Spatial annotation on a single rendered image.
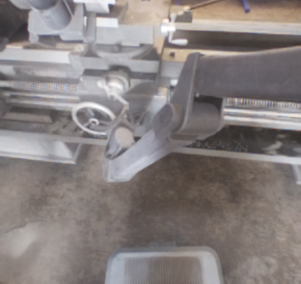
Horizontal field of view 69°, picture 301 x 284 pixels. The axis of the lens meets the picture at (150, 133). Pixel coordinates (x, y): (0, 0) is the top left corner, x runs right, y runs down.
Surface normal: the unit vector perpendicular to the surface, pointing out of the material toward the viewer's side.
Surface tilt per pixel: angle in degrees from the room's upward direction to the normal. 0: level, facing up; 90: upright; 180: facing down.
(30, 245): 0
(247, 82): 68
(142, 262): 0
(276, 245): 0
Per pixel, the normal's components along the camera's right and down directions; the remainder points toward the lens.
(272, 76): -0.88, 0.00
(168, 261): -0.02, -0.62
